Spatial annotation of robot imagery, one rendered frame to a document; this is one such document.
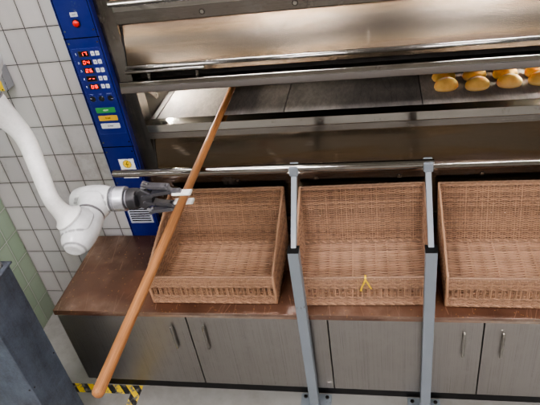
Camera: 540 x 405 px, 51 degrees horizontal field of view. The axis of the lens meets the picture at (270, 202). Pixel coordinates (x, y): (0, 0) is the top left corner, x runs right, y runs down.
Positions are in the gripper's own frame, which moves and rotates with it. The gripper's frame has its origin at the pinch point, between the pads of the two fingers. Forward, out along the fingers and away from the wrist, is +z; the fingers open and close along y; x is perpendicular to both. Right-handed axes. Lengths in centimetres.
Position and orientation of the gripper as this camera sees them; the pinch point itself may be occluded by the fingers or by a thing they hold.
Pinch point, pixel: (182, 196)
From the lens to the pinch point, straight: 197.6
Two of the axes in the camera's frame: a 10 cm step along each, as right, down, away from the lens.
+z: 9.8, -0.3, -1.8
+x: -1.3, 5.9, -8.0
